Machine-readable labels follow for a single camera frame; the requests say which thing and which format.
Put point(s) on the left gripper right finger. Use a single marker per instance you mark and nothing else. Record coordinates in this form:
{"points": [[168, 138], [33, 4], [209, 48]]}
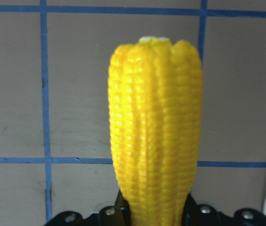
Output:
{"points": [[205, 215]]}

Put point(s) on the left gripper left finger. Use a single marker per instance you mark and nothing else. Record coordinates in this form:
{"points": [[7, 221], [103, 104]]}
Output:
{"points": [[113, 215]]}

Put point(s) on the yellow corn cob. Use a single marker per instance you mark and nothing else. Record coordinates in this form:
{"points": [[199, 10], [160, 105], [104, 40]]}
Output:
{"points": [[155, 103]]}

